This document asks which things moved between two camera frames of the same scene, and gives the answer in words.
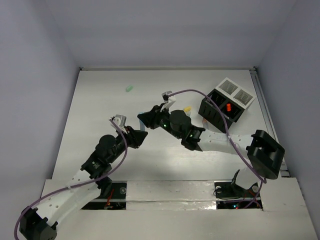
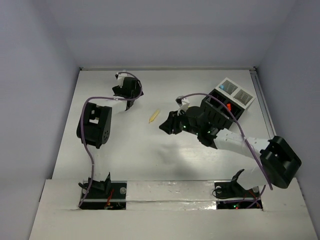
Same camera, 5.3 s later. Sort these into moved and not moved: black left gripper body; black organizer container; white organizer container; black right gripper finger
Moved: black left gripper body; black right gripper finger
Not moved: white organizer container; black organizer container
